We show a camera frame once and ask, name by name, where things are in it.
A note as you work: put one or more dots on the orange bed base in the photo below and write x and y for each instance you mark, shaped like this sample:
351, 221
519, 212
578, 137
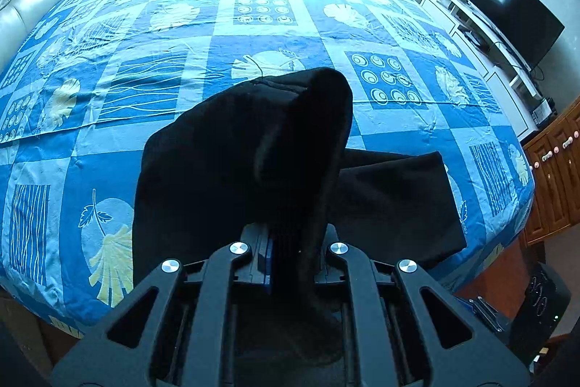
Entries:
489, 273

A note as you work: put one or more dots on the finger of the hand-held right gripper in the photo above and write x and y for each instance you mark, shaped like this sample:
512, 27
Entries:
482, 314

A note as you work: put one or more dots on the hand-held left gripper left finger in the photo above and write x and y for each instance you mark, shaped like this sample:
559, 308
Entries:
269, 264

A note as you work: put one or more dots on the brown wooden cabinet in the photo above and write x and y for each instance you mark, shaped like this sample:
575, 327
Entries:
555, 187

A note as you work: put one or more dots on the black flat television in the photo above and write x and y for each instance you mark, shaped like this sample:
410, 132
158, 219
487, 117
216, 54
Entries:
516, 17

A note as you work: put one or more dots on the white television stand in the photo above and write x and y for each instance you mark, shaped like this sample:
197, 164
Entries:
489, 56

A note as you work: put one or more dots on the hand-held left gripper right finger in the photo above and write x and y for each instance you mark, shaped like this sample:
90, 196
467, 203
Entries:
328, 269

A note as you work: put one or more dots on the blue patterned bed sheet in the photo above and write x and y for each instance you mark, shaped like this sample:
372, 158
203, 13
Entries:
136, 65

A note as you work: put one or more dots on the black pants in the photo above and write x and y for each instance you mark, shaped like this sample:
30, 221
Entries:
253, 151

